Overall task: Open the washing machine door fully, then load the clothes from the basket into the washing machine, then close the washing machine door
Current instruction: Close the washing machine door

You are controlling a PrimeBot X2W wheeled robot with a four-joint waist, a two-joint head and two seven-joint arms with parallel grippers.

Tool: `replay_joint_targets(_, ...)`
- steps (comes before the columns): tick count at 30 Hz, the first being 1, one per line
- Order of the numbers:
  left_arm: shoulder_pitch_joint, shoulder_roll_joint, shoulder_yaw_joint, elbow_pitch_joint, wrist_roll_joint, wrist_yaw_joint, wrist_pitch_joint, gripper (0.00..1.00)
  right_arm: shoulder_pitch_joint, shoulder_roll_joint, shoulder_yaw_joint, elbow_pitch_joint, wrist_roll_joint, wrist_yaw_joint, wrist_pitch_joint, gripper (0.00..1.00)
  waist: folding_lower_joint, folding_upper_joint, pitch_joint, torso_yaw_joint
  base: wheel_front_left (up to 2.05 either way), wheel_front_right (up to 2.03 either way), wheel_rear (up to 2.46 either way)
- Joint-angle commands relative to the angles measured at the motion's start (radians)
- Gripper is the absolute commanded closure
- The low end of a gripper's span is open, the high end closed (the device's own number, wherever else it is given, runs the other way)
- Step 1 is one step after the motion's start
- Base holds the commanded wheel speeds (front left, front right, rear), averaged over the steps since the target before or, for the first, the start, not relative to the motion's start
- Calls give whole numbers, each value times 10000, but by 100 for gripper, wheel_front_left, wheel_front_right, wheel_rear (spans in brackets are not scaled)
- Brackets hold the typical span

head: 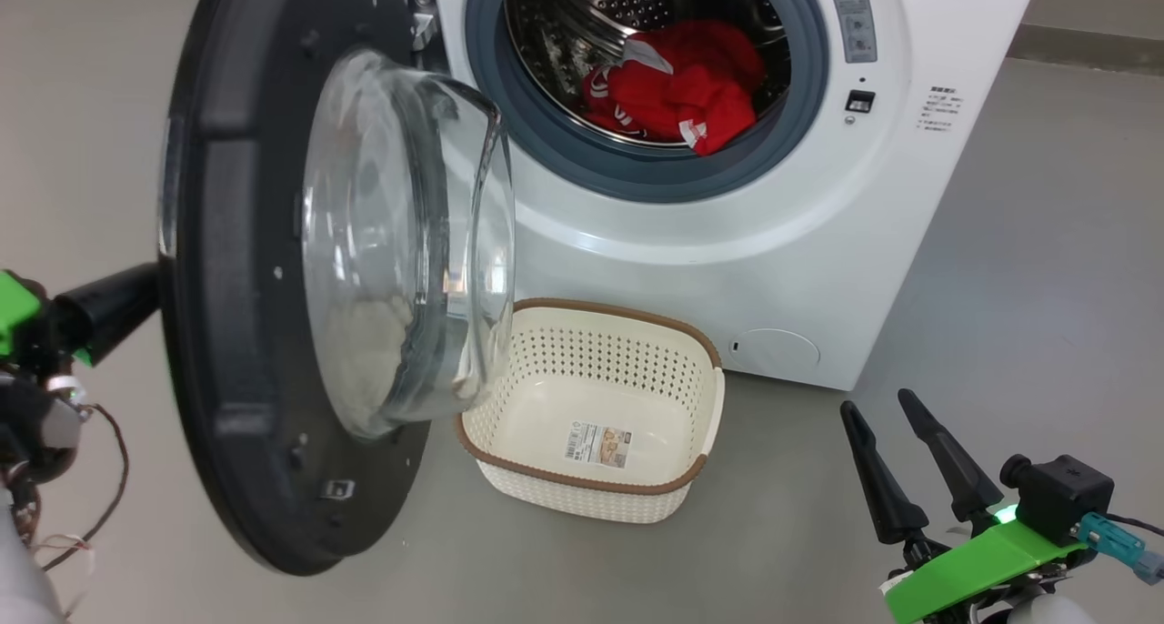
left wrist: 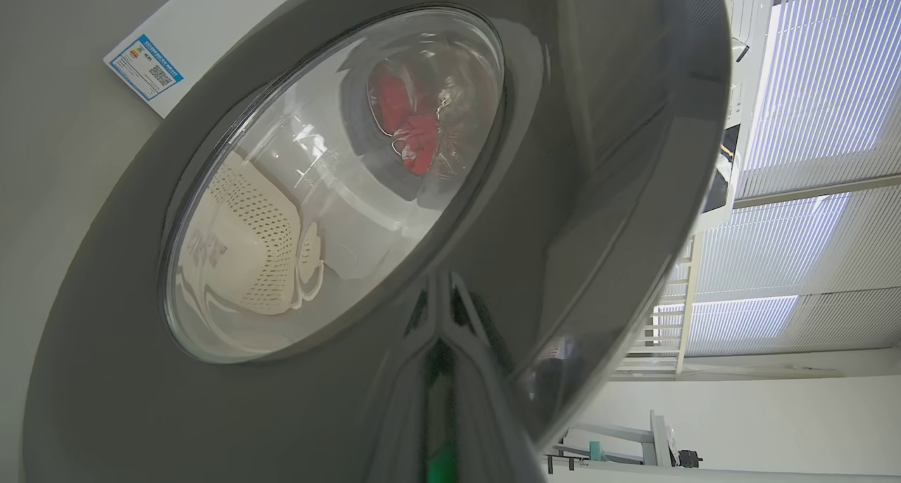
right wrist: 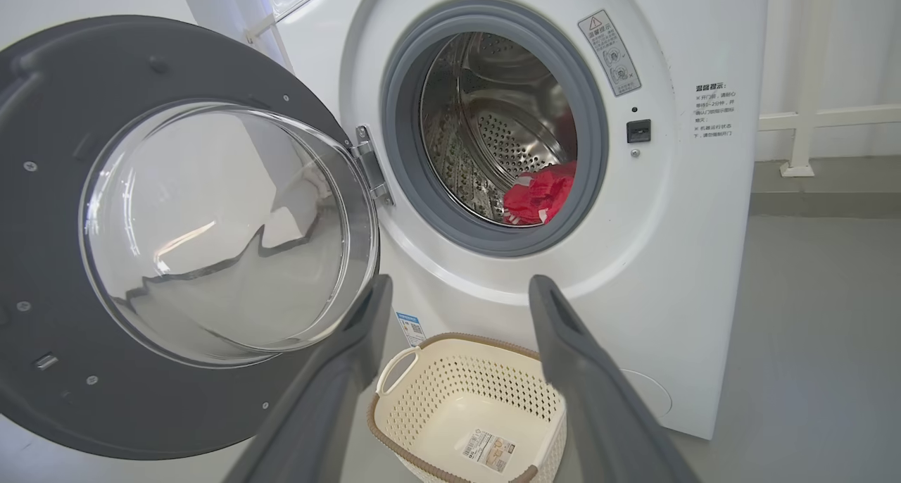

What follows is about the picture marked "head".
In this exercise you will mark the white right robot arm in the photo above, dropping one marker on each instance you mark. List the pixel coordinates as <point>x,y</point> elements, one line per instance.
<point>1055,610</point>

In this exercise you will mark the round white filter cover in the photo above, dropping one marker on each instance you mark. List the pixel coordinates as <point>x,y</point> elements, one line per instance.
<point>776,351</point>

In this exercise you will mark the black door latch socket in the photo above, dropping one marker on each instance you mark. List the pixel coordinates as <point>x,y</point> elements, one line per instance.
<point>860,102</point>

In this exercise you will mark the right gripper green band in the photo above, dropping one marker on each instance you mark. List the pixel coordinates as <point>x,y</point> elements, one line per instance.
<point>964,574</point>

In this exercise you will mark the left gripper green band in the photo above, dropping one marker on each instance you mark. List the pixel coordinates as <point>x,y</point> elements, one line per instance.
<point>14,310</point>

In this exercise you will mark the grey wall baseboard strip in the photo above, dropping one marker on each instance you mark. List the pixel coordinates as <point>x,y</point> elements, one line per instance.
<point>1091,53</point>

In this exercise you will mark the paper label inside basket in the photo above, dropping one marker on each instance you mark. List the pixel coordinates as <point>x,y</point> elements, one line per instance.
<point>597,445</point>

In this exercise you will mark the white front-load washing machine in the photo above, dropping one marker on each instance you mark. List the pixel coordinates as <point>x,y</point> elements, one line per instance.
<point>773,269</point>

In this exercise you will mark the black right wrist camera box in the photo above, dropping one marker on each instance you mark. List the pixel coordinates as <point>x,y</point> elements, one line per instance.
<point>1064,497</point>

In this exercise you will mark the black round glass washer door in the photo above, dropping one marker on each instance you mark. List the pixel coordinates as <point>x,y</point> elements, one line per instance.
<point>227,287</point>

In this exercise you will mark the cream perforated basket brown rim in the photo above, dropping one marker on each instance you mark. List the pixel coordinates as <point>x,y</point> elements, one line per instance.
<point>655,378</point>

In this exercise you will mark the red garment with white stripes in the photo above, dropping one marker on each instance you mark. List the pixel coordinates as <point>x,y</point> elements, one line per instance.
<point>691,87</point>

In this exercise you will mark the small printed text sticker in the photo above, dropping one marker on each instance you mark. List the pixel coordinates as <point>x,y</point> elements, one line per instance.
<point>941,108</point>

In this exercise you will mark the metal door hinge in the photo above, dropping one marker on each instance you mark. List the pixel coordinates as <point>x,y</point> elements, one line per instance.
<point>423,19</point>

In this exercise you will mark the steel perforated washer drum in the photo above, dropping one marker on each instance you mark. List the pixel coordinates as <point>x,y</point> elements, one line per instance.
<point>555,42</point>

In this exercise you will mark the grey rubber door gasket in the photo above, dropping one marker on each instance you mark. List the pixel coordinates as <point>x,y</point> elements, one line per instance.
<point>655,174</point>

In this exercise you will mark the grey warning sticker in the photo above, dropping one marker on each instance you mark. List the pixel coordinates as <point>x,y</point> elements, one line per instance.
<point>853,19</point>

